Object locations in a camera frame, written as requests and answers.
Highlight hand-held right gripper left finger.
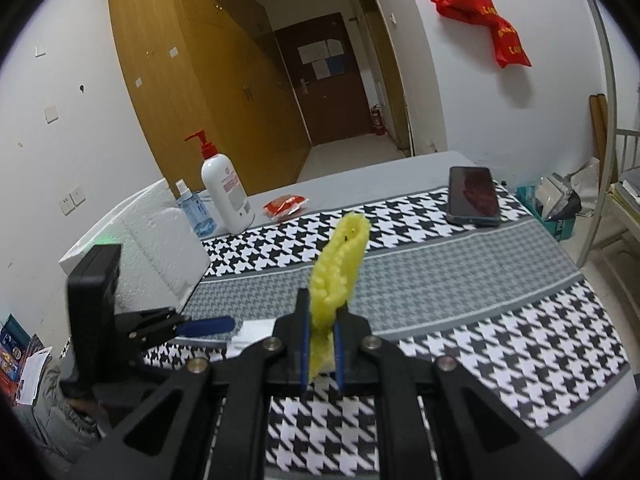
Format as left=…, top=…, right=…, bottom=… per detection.
left=70, top=287, right=311, bottom=480

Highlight wooden side door frame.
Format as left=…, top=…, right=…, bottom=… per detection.
left=355, top=0, right=416, bottom=158

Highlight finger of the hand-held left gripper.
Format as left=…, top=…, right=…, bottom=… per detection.
left=115, top=307, right=236, bottom=357

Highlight brown door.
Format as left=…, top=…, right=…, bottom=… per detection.
left=274, top=12, right=374, bottom=147

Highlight houndstooth tablecloth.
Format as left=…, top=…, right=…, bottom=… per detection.
left=140, top=186, right=631, bottom=478

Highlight white wall socket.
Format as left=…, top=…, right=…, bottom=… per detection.
left=60, top=185, right=87, bottom=215

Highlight wooden boards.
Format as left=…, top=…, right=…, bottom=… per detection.
left=589, top=94, right=619, bottom=197

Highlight black smartphone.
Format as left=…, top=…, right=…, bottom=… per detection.
left=446, top=166, right=502, bottom=227

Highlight white rectangular block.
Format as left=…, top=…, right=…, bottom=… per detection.
left=227, top=321, right=277, bottom=359

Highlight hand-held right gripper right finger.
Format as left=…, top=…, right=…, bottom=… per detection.
left=333, top=305, right=583, bottom=480

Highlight person's grey trousers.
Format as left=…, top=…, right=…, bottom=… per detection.
left=14, top=365, right=107, bottom=462

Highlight white foam box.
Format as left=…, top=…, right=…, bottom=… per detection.
left=59, top=178, right=211, bottom=311

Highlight wooden wardrobe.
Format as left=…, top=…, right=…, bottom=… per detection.
left=107, top=0, right=314, bottom=197

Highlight white pump lotion bottle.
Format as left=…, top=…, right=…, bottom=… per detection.
left=183, top=130, right=256, bottom=235

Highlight clear blue sanitizer bottle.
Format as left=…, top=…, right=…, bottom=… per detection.
left=175, top=179, right=217, bottom=239

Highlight white paper booklet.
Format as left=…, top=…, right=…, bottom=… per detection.
left=17, top=347, right=54, bottom=406

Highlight colourful book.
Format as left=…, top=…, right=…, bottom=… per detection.
left=0, top=313, right=32, bottom=402

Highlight yellow sponge cloth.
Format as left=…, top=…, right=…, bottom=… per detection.
left=307, top=213, right=371, bottom=379

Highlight red snack packet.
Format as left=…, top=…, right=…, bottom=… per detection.
left=263, top=194, right=309, bottom=221

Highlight white metal bed frame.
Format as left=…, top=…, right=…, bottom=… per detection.
left=575, top=0, right=640, bottom=272

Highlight white plastic bag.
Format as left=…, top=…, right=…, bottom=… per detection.
left=537, top=157, right=602, bottom=222

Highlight teal cardboard box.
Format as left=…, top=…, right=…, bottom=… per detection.
left=517, top=185, right=577, bottom=242

